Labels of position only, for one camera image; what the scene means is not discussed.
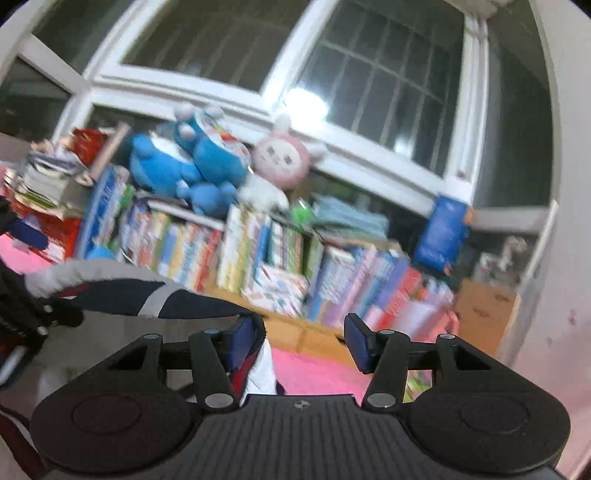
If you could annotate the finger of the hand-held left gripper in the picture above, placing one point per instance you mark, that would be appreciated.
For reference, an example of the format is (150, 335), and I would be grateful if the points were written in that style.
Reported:
(62, 316)

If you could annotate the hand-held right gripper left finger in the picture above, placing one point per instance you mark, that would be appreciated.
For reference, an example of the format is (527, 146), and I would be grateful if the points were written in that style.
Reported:
(244, 344)

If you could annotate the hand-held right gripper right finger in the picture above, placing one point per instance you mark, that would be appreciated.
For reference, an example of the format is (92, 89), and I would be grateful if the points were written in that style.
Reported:
(358, 344)

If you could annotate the navy white red jacket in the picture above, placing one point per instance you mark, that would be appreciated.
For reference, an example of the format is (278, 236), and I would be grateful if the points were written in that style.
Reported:
(194, 304)

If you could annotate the pink blanket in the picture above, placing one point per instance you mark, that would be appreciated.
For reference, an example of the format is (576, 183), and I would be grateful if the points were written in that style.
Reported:
(318, 369)

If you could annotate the patterned tissue box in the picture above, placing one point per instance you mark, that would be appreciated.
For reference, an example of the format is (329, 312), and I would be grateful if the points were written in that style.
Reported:
(277, 290)

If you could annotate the small blue plush ball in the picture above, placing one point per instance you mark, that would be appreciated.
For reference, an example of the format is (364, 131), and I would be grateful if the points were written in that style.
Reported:
(99, 254)

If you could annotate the pink gift bag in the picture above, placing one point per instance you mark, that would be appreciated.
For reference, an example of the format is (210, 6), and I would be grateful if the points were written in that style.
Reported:
(431, 318)

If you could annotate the red plastic crate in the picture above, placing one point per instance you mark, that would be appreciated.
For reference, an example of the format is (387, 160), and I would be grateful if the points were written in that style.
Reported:
(64, 235)

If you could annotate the row of colourful books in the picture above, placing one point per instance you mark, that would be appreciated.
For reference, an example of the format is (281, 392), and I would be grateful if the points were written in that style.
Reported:
(194, 244)

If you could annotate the folded teal cloth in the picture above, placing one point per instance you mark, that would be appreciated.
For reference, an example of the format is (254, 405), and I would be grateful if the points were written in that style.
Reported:
(351, 217)

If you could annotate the cardboard box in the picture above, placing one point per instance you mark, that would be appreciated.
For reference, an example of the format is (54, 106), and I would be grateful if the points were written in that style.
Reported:
(489, 314)

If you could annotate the stack of magazines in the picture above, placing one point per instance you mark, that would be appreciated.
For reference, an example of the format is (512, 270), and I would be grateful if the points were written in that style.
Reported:
(46, 180)

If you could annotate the blue packet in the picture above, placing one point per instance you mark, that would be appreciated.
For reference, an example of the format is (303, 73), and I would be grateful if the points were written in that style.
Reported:
(441, 230)

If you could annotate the white shelf board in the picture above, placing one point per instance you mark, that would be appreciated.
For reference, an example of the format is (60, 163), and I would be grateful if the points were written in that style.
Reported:
(184, 213)

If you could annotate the green toy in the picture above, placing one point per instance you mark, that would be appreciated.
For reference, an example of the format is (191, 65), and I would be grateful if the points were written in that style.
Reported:
(302, 211)

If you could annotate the grey windowsill object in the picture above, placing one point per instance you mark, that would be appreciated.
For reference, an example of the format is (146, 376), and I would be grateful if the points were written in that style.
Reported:
(503, 256)

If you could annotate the pink paper roll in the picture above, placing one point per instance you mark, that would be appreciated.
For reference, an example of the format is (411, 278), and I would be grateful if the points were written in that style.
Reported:
(111, 150)

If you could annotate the blue plush toy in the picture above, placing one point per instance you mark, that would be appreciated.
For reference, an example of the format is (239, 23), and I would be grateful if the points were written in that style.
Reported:
(152, 166)
(217, 157)

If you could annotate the red packet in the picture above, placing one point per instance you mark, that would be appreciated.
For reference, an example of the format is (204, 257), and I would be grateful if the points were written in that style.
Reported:
(92, 141)

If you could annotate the pink rabbit plush toy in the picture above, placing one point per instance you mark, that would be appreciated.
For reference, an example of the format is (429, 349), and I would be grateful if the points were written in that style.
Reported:
(281, 157)

